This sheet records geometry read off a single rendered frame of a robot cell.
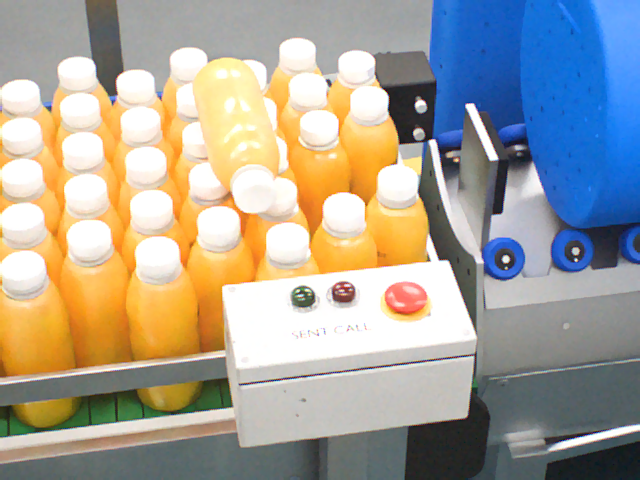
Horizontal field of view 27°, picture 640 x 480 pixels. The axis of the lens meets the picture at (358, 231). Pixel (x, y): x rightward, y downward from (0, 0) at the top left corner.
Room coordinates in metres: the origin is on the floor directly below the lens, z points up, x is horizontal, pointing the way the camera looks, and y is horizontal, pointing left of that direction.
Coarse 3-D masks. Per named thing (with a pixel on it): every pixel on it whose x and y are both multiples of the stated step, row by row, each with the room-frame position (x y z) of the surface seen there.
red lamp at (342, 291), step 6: (336, 282) 0.84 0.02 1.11; (342, 282) 0.84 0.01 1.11; (348, 282) 0.84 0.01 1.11; (336, 288) 0.83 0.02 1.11; (342, 288) 0.83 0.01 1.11; (348, 288) 0.83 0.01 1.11; (354, 288) 0.83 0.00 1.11; (336, 294) 0.82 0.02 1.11; (342, 294) 0.82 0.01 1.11; (348, 294) 0.82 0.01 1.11; (354, 294) 0.83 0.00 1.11; (336, 300) 0.82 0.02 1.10; (342, 300) 0.82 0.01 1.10; (348, 300) 0.82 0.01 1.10
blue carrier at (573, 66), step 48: (528, 0) 1.28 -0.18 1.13; (576, 0) 1.15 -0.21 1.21; (624, 0) 1.12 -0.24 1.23; (528, 48) 1.26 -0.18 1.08; (576, 48) 1.13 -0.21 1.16; (624, 48) 1.07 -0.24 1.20; (528, 96) 1.24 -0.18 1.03; (576, 96) 1.11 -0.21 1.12; (624, 96) 1.04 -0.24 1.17; (576, 144) 1.09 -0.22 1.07; (624, 144) 1.03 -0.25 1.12; (576, 192) 1.08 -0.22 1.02; (624, 192) 1.02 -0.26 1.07
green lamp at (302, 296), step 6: (294, 288) 0.83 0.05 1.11; (300, 288) 0.83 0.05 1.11; (306, 288) 0.83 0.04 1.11; (294, 294) 0.82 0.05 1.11; (300, 294) 0.82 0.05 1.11; (306, 294) 0.82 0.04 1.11; (312, 294) 0.82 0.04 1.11; (294, 300) 0.82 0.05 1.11; (300, 300) 0.81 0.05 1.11; (306, 300) 0.81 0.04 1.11; (312, 300) 0.82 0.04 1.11; (300, 306) 0.81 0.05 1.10; (306, 306) 0.81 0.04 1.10
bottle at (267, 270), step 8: (264, 256) 0.93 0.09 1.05; (312, 256) 0.94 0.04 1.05; (264, 264) 0.92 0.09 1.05; (272, 264) 0.91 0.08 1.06; (280, 264) 0.91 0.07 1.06; (288, 264) 0.91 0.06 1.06; (296, 264) 0.91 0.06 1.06; (304, 264) 0.92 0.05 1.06; (312, 264) 0.92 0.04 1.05; (256, 272) 0.92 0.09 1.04; (264, 272) 0.91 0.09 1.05; (272, 272) 0.91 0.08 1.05; (280, 272) 0.91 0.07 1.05; (288, 272) 0.91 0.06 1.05; (296, 272) 0.91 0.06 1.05; (304, 272) 0.91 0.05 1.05; (312, 272) 0.92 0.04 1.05; (320, 272) 0.93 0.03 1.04; (256, 280) 0.92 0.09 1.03; (264, 280) 0.91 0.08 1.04
